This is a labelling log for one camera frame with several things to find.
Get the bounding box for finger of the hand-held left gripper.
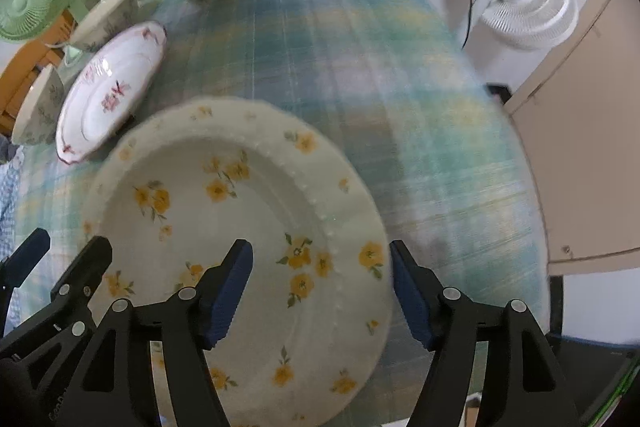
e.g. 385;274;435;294
0;236;113;370
0;228;52;337

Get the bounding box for beige door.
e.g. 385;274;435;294
502;0;640;278

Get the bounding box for wooden chair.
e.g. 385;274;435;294
0;14;76;135

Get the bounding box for cream floral bowl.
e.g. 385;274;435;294
69;0;137;52
11;64;66;146

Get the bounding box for blue checked blanket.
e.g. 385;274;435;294
0;142;23;268

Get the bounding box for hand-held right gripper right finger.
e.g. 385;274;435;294
389;239;583;427

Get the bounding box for black object green edge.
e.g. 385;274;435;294
547;332;638;427

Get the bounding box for yellow floral plate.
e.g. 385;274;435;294
82;97;396;427

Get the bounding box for pink floral plate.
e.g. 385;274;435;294
55;21;168;166

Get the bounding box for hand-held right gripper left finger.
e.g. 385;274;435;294
47;239;255;427

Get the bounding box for black fan cable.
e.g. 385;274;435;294
459;0;478;52

